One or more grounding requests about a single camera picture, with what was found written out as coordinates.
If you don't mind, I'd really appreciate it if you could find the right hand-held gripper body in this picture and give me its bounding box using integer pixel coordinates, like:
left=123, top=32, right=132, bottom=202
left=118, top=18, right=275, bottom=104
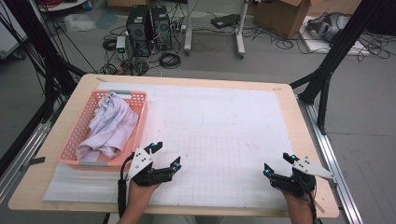
left=269, top=156, right=336, bottom=198

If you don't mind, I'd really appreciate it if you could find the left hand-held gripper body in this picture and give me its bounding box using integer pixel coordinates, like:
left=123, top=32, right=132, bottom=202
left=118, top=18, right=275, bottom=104
left=125, top=147, right=174, bottom=188

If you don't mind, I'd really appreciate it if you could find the lilac printed garment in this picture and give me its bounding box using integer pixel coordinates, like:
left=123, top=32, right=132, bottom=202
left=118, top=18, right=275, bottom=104
left=75, top=91, right=140, bottom=162

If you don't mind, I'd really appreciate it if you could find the pink plastic basket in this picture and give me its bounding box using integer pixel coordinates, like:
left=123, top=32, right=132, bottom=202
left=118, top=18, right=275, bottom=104
left=57, top=89, right=149, bottom=173

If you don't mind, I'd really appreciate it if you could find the person's left hand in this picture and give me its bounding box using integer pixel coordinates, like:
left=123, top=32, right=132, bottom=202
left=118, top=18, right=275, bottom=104
left=126, top=179, right=162, bottom=216

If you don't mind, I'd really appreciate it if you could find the person's right hand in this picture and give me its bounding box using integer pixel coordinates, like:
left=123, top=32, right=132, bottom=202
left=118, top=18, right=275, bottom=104
left=282, top=189, right=316, bottom=218

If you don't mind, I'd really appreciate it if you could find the small white power box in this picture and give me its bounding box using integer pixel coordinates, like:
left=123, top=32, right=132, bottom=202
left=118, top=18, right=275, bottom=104
left=115, top=35, right=127, bottom=54

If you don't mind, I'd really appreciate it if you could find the grey table clamp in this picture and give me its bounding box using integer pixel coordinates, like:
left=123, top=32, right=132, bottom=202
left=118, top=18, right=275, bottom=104
left=21, top=156, right=47, bottom=172

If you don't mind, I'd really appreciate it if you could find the white floor board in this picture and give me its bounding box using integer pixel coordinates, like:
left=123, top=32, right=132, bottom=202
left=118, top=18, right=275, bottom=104
left=300, top=15, right=372, bottom=57

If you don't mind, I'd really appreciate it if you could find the large black computer tower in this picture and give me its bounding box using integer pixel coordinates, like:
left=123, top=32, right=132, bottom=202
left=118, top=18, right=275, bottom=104
left=125, top=4, right=153, bottom=59

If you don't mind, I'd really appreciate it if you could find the slim black computer tower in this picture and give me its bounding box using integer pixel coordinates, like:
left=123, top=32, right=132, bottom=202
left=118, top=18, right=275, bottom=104
left=150, top=5, right=173, bottom=52

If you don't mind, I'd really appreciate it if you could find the white metal stand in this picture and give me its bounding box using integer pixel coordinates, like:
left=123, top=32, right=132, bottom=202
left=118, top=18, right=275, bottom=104
left=183, top=0, right=250, bottom=60

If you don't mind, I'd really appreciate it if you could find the large cardboard box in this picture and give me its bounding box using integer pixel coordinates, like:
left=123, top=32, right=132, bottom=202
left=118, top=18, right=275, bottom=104
left=253, top=0, right=312, bottom=40

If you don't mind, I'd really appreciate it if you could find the flat black device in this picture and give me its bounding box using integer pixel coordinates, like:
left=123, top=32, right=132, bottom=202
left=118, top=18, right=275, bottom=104
left=210, top=13, right=241, bottom=30

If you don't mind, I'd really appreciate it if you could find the clear plastic bag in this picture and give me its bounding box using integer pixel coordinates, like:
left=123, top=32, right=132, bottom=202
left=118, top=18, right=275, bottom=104
left=64, top=12, right=96, bottom=33

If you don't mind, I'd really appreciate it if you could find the white round table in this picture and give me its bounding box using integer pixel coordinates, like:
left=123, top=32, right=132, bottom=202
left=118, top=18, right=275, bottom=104
left=36, top=0, right=88, bottom=13

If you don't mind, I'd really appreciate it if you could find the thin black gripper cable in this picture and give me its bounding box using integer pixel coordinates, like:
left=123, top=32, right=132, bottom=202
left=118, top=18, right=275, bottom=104
left=306, top=183, right=322, bottom=224

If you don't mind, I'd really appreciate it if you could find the aluminium rail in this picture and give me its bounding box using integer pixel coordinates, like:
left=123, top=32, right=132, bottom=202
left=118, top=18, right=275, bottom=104
left=0, top=102, right=64, bottom=203
left=297, top=97, right=364, bottom=224

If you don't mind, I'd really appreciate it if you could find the coiled black cable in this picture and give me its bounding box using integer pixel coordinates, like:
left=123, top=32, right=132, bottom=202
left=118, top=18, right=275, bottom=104
left=159, top=52, right=182, bottom=70

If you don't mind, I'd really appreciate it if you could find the black metal frame strut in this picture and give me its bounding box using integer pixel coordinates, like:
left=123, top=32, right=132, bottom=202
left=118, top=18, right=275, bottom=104
left=289, top=0, right=387, bottom=135

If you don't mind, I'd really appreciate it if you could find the black frame with cables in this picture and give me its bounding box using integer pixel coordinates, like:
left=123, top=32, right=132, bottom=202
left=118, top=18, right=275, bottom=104
left=0, top=0, right=87, bottom=122

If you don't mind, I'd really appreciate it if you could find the tangle of black floor cables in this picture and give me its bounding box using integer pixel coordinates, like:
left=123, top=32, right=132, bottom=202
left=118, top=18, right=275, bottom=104
left=248, top=26, right=393, bottom=63

